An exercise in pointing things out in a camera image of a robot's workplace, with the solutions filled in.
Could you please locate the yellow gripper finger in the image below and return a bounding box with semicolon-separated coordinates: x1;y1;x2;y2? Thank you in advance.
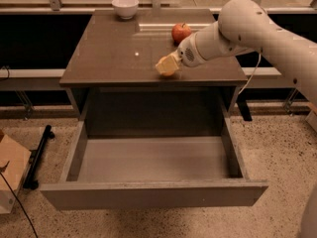
156;52;181;75

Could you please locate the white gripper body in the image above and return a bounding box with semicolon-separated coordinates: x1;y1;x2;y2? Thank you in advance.
177;33;206;67

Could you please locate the orange fruit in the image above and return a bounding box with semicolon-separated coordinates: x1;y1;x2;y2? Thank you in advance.
161;71;174;76

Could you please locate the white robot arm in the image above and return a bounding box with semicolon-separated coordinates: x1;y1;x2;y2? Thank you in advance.
156;0;317;104

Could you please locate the grey cabinet with glossy top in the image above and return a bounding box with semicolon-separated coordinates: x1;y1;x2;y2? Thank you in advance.
60;9;246;138

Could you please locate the open grey top drawer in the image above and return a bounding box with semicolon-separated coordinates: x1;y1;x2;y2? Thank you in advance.
40;89;268;210

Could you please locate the red apple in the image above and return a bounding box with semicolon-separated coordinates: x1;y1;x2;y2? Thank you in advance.
171;23;192;44

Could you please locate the white bowl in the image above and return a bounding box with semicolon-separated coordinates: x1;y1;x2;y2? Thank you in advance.
112;0;139;19

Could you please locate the cardboard box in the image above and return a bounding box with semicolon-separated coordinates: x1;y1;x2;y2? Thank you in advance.
0;131;31;214

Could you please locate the black metal bar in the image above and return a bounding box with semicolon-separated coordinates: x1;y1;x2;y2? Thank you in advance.
23;125;54;189

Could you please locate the white cable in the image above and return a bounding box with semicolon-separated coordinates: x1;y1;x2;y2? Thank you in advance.
237;52;263;96

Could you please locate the black cable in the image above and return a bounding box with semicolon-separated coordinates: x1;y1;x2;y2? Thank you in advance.
0;172;40;238

